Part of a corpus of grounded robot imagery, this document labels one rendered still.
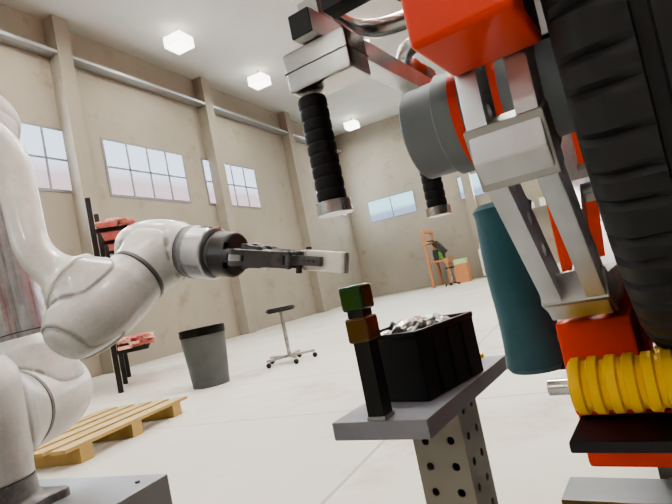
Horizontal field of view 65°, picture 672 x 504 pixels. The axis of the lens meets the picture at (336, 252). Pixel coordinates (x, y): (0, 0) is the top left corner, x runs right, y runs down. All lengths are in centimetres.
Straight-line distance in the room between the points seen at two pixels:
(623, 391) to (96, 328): 67
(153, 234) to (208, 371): 420
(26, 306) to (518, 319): 93
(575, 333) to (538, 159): 27
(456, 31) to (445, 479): 83
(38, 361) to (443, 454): 79
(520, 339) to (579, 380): 25
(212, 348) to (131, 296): 422
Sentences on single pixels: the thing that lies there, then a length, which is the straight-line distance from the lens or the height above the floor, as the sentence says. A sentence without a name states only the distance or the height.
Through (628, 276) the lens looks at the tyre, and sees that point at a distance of 48.
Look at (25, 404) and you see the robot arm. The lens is 108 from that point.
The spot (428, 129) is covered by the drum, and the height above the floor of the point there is 84.
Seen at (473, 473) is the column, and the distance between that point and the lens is 105.
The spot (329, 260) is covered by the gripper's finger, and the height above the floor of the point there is 70.
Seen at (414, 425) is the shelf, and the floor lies 44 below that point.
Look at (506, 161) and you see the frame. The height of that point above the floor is 73.
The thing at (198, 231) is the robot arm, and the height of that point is 80.
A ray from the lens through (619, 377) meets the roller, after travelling 59.
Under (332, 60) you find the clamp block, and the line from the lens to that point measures 64.
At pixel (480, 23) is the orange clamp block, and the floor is 81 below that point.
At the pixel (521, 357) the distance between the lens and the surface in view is 83.
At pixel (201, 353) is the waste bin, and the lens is 506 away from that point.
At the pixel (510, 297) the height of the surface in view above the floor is 60.
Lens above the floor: 66
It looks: 4 degrees up
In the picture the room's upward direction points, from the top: 12 degrees counter-clockwise
